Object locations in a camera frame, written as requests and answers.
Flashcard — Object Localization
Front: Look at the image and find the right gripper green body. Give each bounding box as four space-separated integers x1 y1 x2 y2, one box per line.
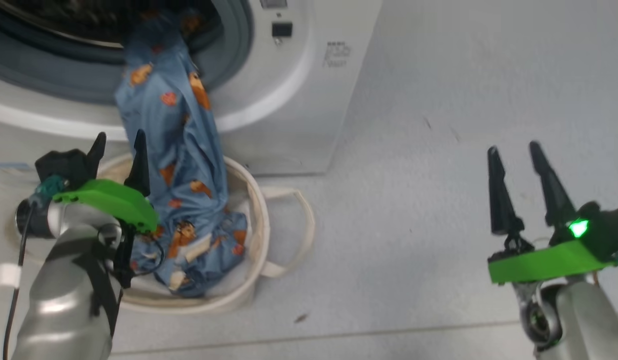
487 233 618 285

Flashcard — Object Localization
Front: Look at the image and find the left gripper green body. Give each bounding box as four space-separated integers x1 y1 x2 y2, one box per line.
53 179 160 234

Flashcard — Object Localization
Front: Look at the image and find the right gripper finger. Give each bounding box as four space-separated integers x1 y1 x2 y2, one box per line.
487 145 525 236
528 141 578 231

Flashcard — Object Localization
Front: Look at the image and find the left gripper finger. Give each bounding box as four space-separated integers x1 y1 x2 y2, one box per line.
86 131 107 181
124 129 152 197

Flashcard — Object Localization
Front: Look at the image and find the blue patterned cloth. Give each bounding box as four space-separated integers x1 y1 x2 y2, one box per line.
114 9 250 299

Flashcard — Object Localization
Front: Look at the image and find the cream canvas laundry basket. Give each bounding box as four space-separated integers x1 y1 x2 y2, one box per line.
19 151 318 316

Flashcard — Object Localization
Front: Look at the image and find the white front-load washing machine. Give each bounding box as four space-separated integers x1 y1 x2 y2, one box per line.
0 0 385 177

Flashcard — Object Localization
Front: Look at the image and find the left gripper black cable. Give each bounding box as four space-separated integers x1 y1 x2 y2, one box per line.
130 234 166 277

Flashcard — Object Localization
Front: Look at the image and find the white cable label tag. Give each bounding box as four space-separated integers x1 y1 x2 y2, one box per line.
0 263 21 301

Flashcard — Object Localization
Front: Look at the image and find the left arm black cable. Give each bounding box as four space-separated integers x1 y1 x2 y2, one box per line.
2 200 36 360

